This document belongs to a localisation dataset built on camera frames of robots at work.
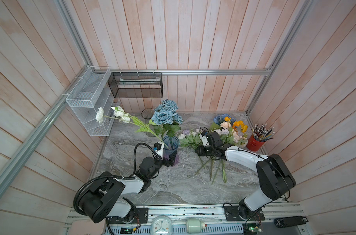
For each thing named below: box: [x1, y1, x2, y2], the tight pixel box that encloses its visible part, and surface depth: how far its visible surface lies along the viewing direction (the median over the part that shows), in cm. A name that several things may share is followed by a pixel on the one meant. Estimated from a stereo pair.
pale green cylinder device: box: [185, 218, 206, 234], surface depth 65 cm
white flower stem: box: [95, 106, 164, 143], surface depth 68 cm
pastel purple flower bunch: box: [178, 128, 206, 169], surface depth 97 cm
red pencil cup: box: [246, 133, 266, 152], surface depth 95 cm
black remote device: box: [273, 215, 309, 229], surface depth 71 cm
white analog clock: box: [150, 214, 173, 235], surface depth 70 cm
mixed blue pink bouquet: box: [194, 113, 249, 185], surface depth 94 cm
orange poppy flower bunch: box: [224, 116, 248, 134], surface depth 103 cm
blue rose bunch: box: [148, 98, 184, 151], surface depth 71 cm
